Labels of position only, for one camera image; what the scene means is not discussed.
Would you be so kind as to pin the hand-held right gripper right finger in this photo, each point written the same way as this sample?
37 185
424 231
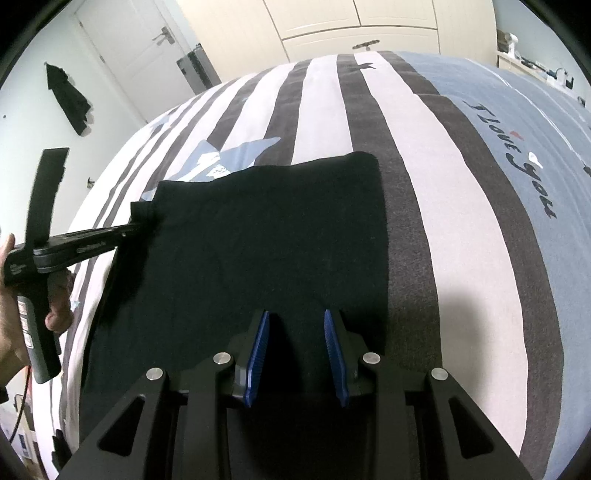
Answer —
334 355

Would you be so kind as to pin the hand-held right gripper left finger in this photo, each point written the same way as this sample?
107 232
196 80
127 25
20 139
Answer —
256 355

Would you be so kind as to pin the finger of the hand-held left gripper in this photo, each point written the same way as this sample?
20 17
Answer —
99 242

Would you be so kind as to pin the black t-shirt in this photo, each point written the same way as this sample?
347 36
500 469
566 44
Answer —
258 240

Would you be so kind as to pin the person's left hand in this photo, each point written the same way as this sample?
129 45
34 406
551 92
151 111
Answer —
9 323

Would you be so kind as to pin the dark hanging garment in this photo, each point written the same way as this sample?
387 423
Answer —
69 101

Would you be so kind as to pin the white door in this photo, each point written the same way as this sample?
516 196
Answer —
129 50

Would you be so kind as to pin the dark grey suitcase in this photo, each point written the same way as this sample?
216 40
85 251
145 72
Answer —
198 67

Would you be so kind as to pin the striped star-print bed sheet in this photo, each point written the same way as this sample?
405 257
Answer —
443 184

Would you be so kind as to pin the light blue quilt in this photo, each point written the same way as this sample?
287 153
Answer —
545 138

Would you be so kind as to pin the cream wardrobe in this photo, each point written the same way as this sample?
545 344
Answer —
323 23

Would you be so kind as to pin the cluttered white desk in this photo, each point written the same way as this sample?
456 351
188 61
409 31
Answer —
535 62

